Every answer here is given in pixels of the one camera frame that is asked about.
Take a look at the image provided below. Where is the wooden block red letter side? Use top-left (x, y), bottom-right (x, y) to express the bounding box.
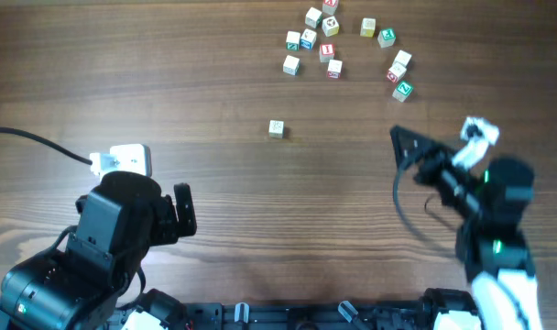
top-left (387, 62), bottom-right (407, 83)

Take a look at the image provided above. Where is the wooden block red letter I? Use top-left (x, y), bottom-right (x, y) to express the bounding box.
top-left (319, 44), bottom-right (334, 63)

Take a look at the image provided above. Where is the wooden block blue side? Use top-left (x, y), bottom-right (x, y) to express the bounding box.
top-left (268, 120), bottom-right (284, 138)

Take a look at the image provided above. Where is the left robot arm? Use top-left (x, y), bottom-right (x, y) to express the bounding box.
top-left (0, 171), bottom-right (197, 329)

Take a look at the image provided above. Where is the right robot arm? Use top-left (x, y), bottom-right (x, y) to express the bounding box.
top-left (390, 118), bottom-right (542, 329)

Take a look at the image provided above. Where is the wooden block green letter Z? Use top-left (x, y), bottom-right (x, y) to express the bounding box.
top-left (392, 81), bottom-right (414, 103)

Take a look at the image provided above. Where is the plain pale wooden block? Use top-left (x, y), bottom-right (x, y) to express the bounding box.
top-left (393, 50), bottom-right (412, 68)

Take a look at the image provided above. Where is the wooden block red bottom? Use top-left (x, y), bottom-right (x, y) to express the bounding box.
top-left (327, 60), bottom-right (343, 79)

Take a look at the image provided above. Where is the wooden block yellow picture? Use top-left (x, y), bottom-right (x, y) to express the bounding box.
top-left (322, 16), bottom-right (340, 37)

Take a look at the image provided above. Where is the wooden block blue picture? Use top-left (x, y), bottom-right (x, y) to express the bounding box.
top-left (300, 28), bottom-right (317, 50)

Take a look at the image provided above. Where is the wooden block green Z side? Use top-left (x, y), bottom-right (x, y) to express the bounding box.
top-left (286, 31), bottom-right (300, 51)

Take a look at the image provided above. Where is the wooden block red letter X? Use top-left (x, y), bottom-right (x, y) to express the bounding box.
top-left (322, 0), bottom-right (339, 16)

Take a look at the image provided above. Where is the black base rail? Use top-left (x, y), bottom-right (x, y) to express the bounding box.
top-left (101, 288), bottom-right (484, 330)

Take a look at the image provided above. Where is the black left camera cable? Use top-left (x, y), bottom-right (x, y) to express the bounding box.
top-left (0, 126), bottom-right (94, 166)

